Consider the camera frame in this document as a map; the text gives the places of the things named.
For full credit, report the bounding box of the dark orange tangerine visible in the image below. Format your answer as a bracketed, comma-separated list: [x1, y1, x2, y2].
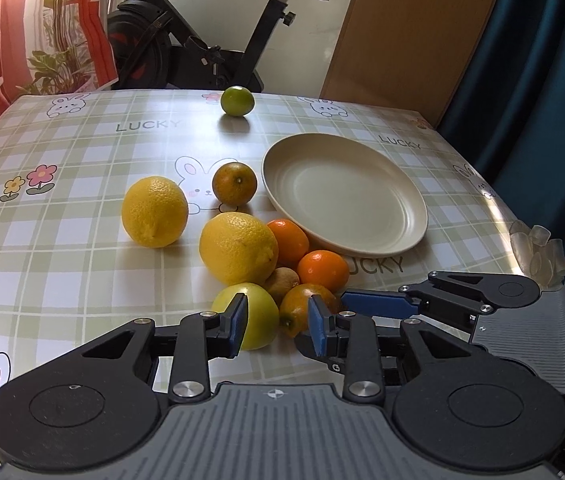
[279, 284, 341, 338]

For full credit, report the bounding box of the dark teal curtain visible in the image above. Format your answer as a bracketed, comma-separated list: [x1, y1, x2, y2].
[437, 0, 565, 237]

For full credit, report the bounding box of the bright orange mandarin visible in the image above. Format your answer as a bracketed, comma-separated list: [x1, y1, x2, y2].
[267, 219, 311, 269]
[296, 249, 349, 292]

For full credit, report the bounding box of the plaid bunny tablecloth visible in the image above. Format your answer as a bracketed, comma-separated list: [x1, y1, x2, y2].
[0, 90, 517, 385]

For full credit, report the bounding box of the printed red room backdrop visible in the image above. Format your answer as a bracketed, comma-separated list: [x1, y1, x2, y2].
[0, 0, 120, 162]

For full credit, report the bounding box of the clear plastic corner protector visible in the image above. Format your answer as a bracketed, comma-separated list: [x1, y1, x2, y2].
[509, 220, 565, 290]

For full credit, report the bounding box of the green lime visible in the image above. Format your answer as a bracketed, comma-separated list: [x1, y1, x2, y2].
[220, 86, 255, 117]

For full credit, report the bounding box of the brown longan fruit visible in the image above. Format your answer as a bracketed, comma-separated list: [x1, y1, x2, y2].
[263, 268, 299, 304]

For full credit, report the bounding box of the black exercise bike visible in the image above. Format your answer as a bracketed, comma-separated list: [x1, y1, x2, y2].
[105, 0, 349, 94]

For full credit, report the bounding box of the brownish green orange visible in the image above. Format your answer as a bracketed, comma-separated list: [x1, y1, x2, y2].
[212, 162, 258, 207]

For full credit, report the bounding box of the yellow green apple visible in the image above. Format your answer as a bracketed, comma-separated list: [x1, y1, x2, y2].
[212, 283, 279, 351]

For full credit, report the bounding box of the brown wooden board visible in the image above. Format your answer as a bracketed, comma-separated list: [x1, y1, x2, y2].
[320, 0, 496, 125]

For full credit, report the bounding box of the large yellow lemon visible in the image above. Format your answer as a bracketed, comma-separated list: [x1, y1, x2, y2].
[199, 212, 279, 285]
[121, 176, 189, 248]

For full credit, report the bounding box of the beige round plate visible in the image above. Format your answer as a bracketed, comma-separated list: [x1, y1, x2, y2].
[262, 133, 429, 258]

